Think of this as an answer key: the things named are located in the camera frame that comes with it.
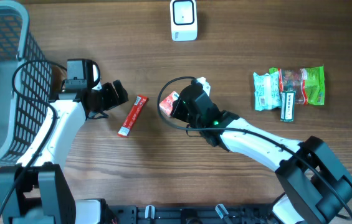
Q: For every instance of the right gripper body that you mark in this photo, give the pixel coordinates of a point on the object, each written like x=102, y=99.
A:
x=182, y=112

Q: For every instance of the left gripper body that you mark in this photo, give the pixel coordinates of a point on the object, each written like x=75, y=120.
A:
x=106, y=98

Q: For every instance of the red tissue pack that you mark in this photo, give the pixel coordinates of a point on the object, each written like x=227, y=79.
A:
x=166, y=106

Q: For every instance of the red chocolate bar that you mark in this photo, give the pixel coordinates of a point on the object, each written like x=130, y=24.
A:
x=132, y=116

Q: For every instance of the teal wipes pack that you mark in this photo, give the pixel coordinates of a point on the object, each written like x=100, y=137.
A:
x=267, y=93

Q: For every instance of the green white gum pack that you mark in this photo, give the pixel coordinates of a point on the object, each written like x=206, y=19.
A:
x=287, y=106

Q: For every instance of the green gummy candy bag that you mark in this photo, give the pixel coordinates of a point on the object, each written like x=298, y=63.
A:
x=307, y=83

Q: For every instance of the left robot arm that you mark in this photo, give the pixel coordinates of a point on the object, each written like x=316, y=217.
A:
x=34, y=190

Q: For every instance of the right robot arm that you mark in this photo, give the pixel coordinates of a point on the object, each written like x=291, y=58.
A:
x=317, y=186

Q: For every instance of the grey plastic mesh basket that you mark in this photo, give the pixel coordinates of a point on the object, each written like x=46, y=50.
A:
x=25, y=81

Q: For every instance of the black mounting rail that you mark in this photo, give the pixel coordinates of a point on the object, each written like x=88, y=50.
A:
x=243, y=214

